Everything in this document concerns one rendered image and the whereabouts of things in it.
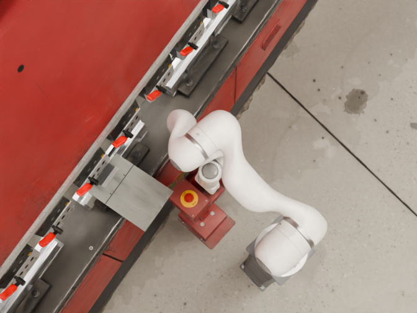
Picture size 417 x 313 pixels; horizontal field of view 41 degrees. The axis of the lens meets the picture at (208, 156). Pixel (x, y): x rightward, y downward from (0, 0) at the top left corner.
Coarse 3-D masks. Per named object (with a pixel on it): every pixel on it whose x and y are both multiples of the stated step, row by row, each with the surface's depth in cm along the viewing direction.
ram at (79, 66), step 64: (0, 0) 107; (64, 0) 116; (128, 0) 142; (192, 0) 182; (0, 64) 110; (64, 64) 132; (128, 64) 165; (0, 128) 123; (64, 128) 151; (0, 192) 140; (64, 192) 178; (0, 256) 163
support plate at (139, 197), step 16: (112, 160) 208; (128, 176) 206; (144, 176) 206; (96, 192) 205; (112, 192) 205; (128, 192) 205; (144, 192) 205; (160, 192) 205; (112, 208) 204; (128, 208) 203; (144, 208) 203; (160, 208) 203; (144, 224) 202
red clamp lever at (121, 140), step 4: (124, 132) 192; (128, 132) 192; (124, 136) 190; (128, 136) 191; (132, 136) 192; (116, 140) 187; (120, 140) 187; (124, 140) 188; (112, 144) 186; (116, 144) 185; (120, 144) 187
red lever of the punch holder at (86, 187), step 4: (92, 180) 188; (96, 180) 188; (84, 184) 185; (88, 184) 185; (92, 184) 187; (96, 184) 188; (80, 188) 183; (84, 188) 183; (88, 188) 184; (76, 192) 182; (80, 192) 182; (84, 192) 183; (80, 196) 182
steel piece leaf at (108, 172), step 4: (108, 164) 207; (104, 168) 206; (108, 168) 205; (112, 168) 204; (116, 168) 201; (104, 172) 205; (108, 172) 204; (112, 172) 200; (116, 172) 201; (100, 176) 205; (104, 176) 204; (108, 176) 199; (112, 176) 201; (100, 180) 204; (104, 180) 202; (108, 180) 200; (100, 184) 202; (104, 184) 199
